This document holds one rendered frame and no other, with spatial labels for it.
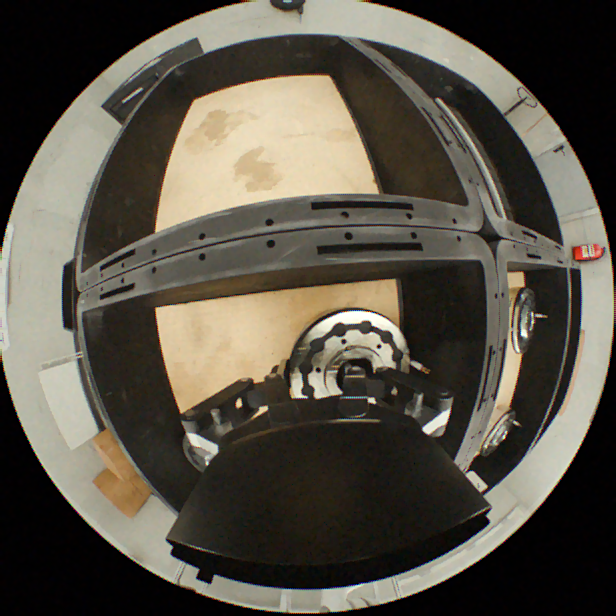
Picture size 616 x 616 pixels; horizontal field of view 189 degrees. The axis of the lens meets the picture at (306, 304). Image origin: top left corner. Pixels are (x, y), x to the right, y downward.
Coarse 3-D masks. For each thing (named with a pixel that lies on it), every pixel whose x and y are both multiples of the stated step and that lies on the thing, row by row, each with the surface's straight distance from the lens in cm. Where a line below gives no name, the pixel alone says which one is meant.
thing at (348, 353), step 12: (348, 348) 14; (360, 348) 14; (336, 360) 14; (348, 360) 14; (372, 360) 15; (324, 372) 15; (336, 372) 14; (372, 372) 15; (324, 384) 15; (336, 384) 15
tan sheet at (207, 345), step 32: (320, 288) 17; (352, 288) 17; (384, 288) 18; (160, 320) 24; (192, 320) 20; (224, 320) 19; (256, 320) 17; (288, 320) 17; (192, 352) 21; (224, 352) 19; (256, 352) 18; (288, 352) 18; (192, 384) 23; (224, 384) 21
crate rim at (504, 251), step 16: (496, 256) 13; (512, 256) 15; (528, 256) 22; (544, 256) 24; (560, 256) 34; (496, 352) 14; (496, 368) 14; (560, 368) 43; (496, 384) 15; (544, 416) 47; (480, 432) 17; (528, 448) 52; (464, 464) 20
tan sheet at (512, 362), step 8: (512, 272) 37; (520, 272) 41; (512, 280) 37; (520, 280) 40; (512, 360) 41; (520, 360) 45; (504, 368) 38; (512, 368) 42; (504, 376) 40; (512, 376) 43; (504, 384) 41; (512, 384) 45; (504, 392) 43; (512, 392) 47; (496, 400) 41; (504, 400) 45; (496, 408) 43
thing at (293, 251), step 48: (240, 240) 8; (288, 240) 7; (336, 240) 7; (384, 240) 8; (432, 240) 9; (480, 240) 12; (96, 288) 15; (144, 288) 10; (480, 288) 12; (480, 336) 12; (96, 384) 19; (480, 384) 13; (144, 480) 25
